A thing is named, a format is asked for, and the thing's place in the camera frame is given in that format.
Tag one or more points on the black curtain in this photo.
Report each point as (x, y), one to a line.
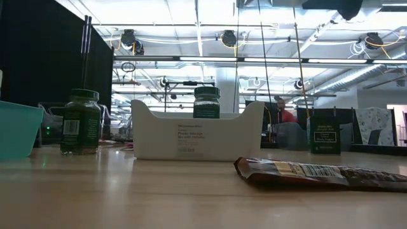
(31, 63)

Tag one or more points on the purple folded cloth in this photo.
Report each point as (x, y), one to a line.
(128, 147)

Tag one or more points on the gray plastic bin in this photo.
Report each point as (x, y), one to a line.
(292, 138)

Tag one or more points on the white patterned panel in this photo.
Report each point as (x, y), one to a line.
(372, 121)

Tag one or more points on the person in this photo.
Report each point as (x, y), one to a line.
(286, 116)

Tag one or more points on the black background partition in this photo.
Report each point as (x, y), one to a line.
(348, 117)

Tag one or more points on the ceiling light bar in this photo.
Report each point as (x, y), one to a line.
(206, 58)

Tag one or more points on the brown spice packet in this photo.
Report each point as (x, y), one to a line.
(286, 171)

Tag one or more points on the black pepper tin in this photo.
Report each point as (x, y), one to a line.
(325, 143)

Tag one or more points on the white column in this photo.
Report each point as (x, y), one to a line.
(226, 79)

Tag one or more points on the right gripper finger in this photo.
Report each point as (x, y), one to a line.
(319, 4)

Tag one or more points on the green-lid glass spice jar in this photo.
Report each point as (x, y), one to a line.
(206, 105)
(81, 127)

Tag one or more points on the black background rig frame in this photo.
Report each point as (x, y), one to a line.
(190, 83)

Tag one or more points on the clear plastic container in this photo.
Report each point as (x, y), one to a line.
(51, 117)

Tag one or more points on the white plastic storage bin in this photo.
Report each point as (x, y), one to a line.
(159, 140)

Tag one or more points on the teal plastic tray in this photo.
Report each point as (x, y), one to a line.
(19, 130)

